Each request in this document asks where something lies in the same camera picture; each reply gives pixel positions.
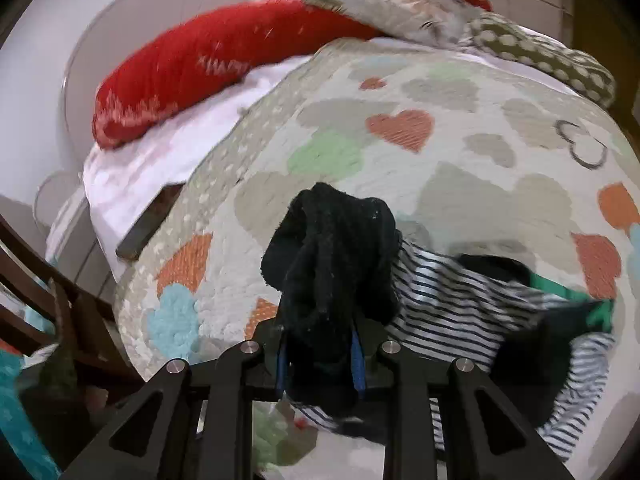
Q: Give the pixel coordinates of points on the navy striped child pants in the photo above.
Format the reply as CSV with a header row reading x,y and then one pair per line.
x,y
339,261

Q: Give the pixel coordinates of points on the dark wooden chair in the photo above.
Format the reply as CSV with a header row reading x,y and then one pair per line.
x,y
68,397

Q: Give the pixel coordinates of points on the olive dotted bolster pillow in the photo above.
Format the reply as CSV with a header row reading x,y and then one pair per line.
x,y
494,34

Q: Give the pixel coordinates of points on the rounded beige headboard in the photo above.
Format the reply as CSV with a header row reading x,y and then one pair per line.
x,y
72,61

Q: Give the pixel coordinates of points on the heart patterned quilt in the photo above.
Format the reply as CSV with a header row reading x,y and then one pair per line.
x,y
470,158

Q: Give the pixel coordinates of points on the white bed sheet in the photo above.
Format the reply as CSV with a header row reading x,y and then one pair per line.
x,y
120,184

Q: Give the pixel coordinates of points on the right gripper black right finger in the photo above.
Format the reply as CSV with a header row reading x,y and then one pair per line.
x,y
446,413

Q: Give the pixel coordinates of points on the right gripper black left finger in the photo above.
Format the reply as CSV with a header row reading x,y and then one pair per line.
x,y
188,421

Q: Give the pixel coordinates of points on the long red pillow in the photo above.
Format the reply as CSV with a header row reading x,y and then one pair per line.
x,y
199,58

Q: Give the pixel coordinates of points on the grey floral pillow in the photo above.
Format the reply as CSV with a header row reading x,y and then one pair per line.
x,y
435,23

